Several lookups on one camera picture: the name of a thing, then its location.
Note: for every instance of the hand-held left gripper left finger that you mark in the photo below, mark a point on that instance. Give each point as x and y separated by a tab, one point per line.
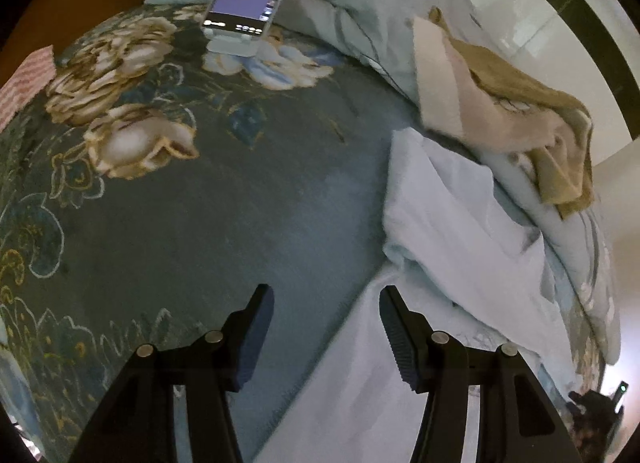
252	343

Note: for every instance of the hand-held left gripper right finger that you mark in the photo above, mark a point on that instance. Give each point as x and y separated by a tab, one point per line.
400	343

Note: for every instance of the light blue garment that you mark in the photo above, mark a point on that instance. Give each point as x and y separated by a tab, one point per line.
450	253

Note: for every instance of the beige brown fleece garment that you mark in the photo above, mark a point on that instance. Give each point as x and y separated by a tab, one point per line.
500	108

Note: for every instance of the floral teal bed sheet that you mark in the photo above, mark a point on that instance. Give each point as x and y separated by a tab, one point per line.
200	218

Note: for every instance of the white phone stand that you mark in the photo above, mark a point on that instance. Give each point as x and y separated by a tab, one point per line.
235	48

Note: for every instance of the daisy print quilt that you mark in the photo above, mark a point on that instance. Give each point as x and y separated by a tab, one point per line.
360	3

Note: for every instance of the pink knitted cloth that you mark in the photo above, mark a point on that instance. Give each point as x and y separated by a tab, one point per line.
25	83

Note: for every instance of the white wardrobe with black stripe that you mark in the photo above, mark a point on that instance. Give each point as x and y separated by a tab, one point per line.
540	13

